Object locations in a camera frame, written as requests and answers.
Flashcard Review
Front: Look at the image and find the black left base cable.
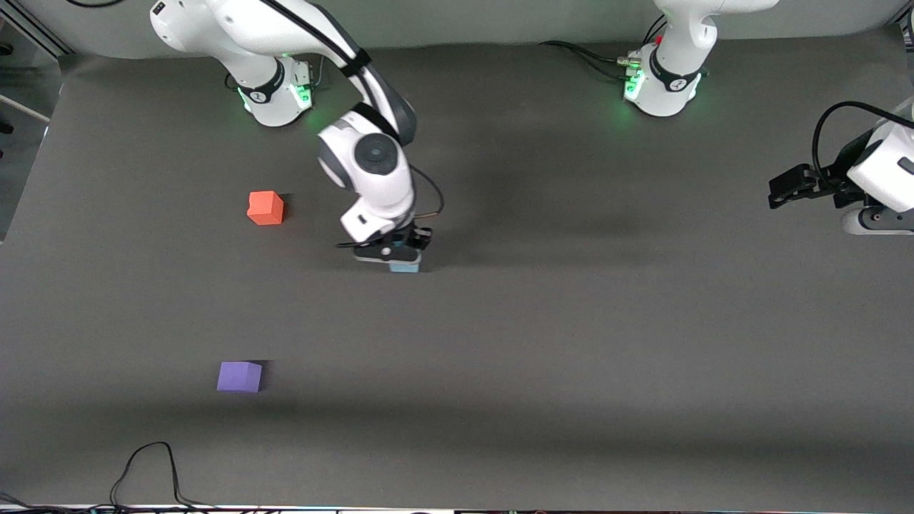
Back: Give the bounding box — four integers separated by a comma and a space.
538, 41, 638, 81

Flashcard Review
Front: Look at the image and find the orange block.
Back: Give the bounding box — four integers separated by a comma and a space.
247, 191, 285, 226

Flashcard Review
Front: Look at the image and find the white rod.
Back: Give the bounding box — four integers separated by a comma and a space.
0, 95, 52, 123

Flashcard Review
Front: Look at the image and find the looped thin black cable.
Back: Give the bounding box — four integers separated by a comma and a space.
110, 441, 219, 510

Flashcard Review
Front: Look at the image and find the dark grey table mat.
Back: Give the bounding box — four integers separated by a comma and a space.
0, 29, 914, 509

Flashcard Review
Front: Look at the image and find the dark aluminium frame rail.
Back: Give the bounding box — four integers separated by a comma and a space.
0, 0, 74, 56

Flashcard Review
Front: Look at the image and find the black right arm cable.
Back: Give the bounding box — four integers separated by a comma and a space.
261, 0, 446, 216

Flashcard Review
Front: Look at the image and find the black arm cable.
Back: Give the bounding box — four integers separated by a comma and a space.
261, 0, 446, 216
813, 101, 914, 181

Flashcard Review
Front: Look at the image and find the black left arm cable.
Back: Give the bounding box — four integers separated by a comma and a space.
813, 101, 914, 181

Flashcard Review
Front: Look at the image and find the purple block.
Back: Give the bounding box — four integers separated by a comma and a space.
216, 361, 263, 393

